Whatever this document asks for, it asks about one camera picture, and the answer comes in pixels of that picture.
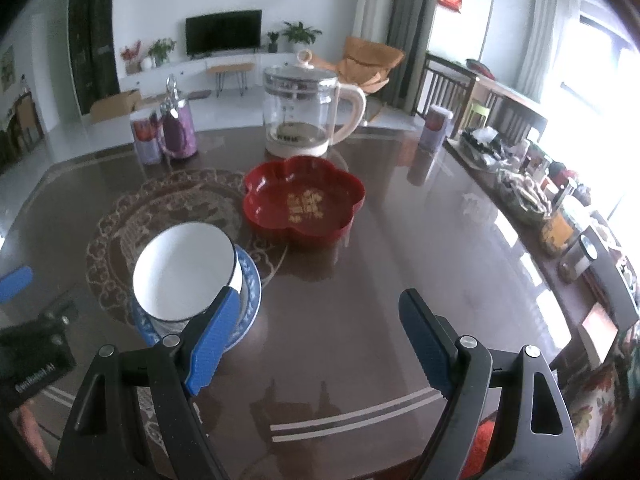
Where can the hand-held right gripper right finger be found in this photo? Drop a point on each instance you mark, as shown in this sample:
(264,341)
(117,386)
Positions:
(425,345)

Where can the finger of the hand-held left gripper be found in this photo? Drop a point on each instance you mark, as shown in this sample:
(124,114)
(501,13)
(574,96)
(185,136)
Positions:
(15,284)
(60,316)

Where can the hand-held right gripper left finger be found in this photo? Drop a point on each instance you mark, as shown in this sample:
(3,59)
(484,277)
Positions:
(210,345)

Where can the blue patterned bowl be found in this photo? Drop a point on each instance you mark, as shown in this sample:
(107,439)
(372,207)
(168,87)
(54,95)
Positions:
(252,285)

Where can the white ribbed bowl dark rim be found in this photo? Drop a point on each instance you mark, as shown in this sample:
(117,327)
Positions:
(180,270)

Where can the amber filled jar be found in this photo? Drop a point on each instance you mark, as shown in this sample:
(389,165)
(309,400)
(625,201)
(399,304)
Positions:
(560,230)

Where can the glass jar black lid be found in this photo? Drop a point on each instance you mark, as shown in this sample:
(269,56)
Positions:
(580,257)

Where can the basket of snacks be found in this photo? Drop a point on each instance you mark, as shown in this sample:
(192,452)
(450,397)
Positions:
(525,197)

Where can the white canister red print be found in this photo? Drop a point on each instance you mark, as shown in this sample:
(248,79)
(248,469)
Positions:
(145,140)

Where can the cardboard box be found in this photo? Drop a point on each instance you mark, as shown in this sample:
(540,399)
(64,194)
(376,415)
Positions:
(112,107)

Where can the tray of small things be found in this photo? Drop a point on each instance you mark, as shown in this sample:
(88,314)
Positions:
(480,147)

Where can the purple bottle silver cap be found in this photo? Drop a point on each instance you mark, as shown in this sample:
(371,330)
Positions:
(180,135)

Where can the white canister dark label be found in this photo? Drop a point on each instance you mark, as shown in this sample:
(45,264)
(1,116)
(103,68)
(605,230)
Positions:
(434,127)

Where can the glass electric kettle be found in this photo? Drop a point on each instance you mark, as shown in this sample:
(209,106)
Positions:
(300,110)

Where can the red flower arrangement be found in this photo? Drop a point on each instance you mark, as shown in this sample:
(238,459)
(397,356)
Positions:
(131,56)

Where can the white vase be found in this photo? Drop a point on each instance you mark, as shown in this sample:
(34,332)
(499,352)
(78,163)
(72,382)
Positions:
(146,63)

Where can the black display cabinet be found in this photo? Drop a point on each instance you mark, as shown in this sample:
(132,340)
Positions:
(92,35)

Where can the wooden slatted bench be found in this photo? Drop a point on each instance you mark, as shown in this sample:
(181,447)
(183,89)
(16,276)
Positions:
(440,80)

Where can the green leafy potted plant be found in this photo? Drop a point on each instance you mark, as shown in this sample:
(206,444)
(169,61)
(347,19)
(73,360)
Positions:
(161,51)

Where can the wooden stool metal legs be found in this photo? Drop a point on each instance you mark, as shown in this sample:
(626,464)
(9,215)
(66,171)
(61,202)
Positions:
(230,67)

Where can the white television cabinet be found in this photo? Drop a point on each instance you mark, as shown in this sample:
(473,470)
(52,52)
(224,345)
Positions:
(235,59)

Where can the orange lounge chair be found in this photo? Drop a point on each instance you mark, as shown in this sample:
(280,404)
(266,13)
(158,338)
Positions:
(370,55)

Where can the small green potted plant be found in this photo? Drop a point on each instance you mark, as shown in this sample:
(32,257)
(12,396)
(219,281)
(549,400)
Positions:
(273,42)

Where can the black television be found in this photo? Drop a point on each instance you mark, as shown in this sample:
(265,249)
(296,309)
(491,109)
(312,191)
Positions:
(222,32)

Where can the large green potted plant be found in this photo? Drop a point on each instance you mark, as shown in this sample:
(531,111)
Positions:
(300,34)

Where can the grey curtain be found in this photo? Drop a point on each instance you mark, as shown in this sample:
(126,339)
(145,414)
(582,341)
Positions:
(415,20)

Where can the white sheer curtain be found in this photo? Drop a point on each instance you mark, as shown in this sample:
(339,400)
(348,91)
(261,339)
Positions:
(545,35)

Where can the white standing air conditioner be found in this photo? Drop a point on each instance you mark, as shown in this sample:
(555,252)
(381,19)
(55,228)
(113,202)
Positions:
(372,5)

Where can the framed wall picture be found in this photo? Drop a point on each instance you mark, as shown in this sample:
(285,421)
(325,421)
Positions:
(7,67)

